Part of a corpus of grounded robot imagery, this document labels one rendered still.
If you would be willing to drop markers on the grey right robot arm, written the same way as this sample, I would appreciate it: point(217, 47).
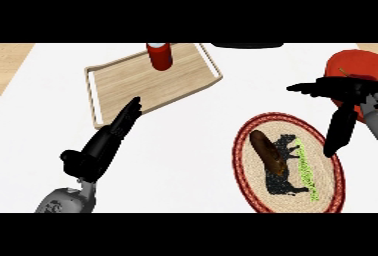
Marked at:
point(372, 118)

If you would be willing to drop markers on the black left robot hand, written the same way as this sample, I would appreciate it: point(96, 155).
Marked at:
point(100, 150)

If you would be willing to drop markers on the pale wooden tray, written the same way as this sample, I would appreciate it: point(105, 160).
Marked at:
point(148, 81)

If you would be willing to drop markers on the dark rounded object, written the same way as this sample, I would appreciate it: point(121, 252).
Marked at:
point(245, 45)

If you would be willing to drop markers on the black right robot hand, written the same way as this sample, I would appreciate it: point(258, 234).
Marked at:
point(344, 87)

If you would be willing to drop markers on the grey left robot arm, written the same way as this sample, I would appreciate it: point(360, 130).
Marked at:
point(66, 200)

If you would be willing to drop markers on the oval woven placemat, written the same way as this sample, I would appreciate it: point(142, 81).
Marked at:
point(319, 180)

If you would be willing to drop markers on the red bowl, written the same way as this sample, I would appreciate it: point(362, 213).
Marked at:
point(351, 63)

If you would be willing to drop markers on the red bottle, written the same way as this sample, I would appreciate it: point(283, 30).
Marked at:
point(159, 56)

